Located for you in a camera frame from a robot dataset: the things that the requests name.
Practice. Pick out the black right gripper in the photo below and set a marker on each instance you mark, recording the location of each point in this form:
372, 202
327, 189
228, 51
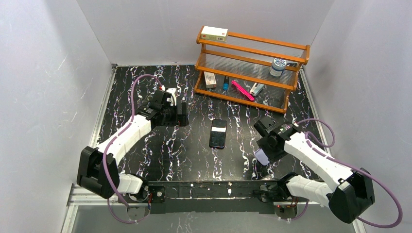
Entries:
263, 150

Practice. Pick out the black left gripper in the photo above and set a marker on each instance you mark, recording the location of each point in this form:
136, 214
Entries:
181, 113

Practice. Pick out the lavender phone case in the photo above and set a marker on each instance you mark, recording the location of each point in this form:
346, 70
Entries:
261, 157

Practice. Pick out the pink-edged black smartphone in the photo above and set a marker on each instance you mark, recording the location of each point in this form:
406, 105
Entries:
218, 133

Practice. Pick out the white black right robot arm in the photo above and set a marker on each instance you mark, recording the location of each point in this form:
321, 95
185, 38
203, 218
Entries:
345, 191

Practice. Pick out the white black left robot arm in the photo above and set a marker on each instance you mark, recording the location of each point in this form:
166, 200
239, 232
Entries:
98, 167

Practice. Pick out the pink comb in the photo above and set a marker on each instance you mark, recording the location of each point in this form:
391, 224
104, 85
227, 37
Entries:
242, 90

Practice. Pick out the small white staple box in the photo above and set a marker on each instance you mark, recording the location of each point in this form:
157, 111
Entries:
210, 80

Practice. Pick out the white teal stapler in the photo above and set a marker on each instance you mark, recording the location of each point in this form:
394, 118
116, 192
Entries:
256, 89

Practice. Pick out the blue black marker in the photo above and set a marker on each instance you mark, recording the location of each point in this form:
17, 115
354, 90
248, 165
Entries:
226, 83

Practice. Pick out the orange wooden shelf rack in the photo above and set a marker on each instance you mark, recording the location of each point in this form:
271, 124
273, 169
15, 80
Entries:
247, 59

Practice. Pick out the blue white round jar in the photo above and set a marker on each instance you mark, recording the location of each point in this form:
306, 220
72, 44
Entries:
277, 67

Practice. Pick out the white green box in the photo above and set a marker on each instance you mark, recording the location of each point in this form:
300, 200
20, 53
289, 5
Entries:
214, 33

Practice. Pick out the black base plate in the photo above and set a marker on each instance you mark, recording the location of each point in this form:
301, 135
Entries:
212, 196

